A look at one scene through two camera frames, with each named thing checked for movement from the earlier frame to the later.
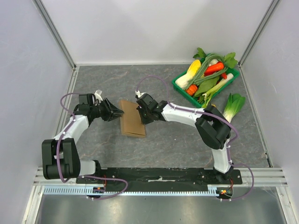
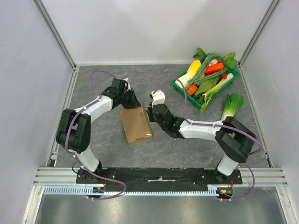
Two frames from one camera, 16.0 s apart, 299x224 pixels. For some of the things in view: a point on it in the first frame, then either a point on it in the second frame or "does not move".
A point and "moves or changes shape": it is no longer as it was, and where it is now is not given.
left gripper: x=111 y=111 → x=134 y=103
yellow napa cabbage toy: x=192 y=72 does not move
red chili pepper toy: x=214 y=68 does not move
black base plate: x=162 y=176 does not move
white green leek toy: x=207 y=95 does not move
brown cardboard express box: x=131 y=122 moves or changes shape
